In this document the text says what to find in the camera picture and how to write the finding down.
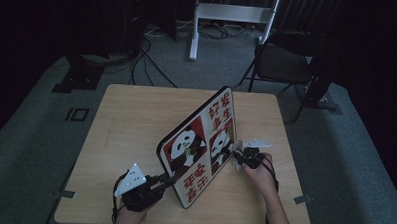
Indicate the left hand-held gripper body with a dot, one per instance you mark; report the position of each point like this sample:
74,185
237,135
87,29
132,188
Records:
140,196

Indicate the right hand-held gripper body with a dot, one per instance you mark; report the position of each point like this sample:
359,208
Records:
255,157

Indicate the square panda picture board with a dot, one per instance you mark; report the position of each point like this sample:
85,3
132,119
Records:
195,158

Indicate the person's right hand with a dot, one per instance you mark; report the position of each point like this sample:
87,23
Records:
264,179

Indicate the person's left hand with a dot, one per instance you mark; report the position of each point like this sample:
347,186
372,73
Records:
131,221

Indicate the grey tape strip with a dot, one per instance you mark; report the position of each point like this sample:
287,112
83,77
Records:
67,194
302,199

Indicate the black stand with metal foot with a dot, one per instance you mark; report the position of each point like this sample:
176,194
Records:
320,89

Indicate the black folding chair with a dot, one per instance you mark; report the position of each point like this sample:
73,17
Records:
281,66

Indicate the black stand with flat base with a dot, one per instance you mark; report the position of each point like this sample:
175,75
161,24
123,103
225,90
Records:
79,76

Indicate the white metal desk frame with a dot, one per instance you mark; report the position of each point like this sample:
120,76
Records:
230,13

